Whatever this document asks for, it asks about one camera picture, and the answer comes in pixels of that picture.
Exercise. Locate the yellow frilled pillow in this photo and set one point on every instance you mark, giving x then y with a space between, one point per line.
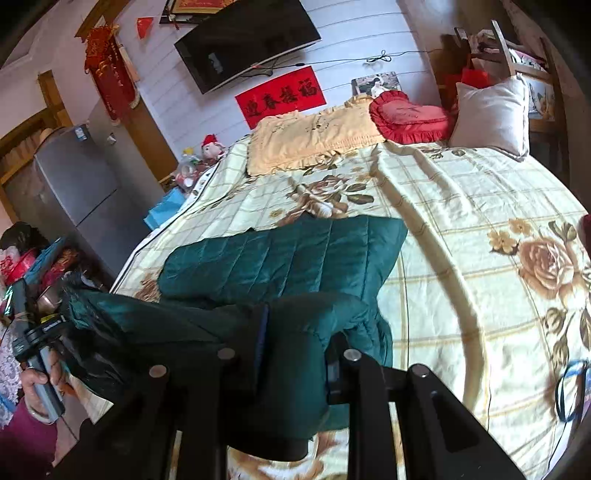
304 134

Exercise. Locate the red wall banner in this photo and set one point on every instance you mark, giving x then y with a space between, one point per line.
281 97

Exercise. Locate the person's left hand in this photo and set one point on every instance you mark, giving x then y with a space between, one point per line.
33 387

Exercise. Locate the bed with floral cream quilt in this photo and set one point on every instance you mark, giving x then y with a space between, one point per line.
461 207

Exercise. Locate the green quilted jacket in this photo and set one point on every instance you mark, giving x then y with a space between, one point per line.
277 258

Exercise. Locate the small red paper ornament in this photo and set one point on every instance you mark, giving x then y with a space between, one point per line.
145 26

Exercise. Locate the framed photo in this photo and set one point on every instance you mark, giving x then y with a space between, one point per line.
376 85

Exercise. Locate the red hanging decoration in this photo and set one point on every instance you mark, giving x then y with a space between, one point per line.
111 78

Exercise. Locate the wooden chair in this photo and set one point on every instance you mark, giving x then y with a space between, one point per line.
502 44

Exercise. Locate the white pillow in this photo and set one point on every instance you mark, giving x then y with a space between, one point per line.
489 115

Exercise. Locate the red heart cushion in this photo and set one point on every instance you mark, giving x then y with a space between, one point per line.
411 117

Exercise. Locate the white lace cloth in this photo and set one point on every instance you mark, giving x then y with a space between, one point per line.
7 374

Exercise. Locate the red bag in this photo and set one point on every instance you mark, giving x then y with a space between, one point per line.
475 77

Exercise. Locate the blue paper bag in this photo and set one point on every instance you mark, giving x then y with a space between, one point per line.
164 210

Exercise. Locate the grey refrigerator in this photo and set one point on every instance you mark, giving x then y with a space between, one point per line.
87 184

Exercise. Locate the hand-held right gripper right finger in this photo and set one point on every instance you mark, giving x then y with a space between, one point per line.
337 369

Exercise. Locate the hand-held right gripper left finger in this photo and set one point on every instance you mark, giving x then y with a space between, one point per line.
240 369

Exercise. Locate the black bag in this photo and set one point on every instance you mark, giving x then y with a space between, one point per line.
21 235

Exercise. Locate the framed wall picture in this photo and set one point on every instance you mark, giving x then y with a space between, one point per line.
198 9

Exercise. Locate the person's left forearm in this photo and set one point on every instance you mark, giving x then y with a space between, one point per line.
23 443

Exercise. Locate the plush toy with red hat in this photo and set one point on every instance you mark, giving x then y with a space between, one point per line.
212 146

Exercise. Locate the wall television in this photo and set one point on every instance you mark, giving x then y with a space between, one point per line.
244 41

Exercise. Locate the wooden door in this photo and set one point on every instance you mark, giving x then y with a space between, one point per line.
152 143

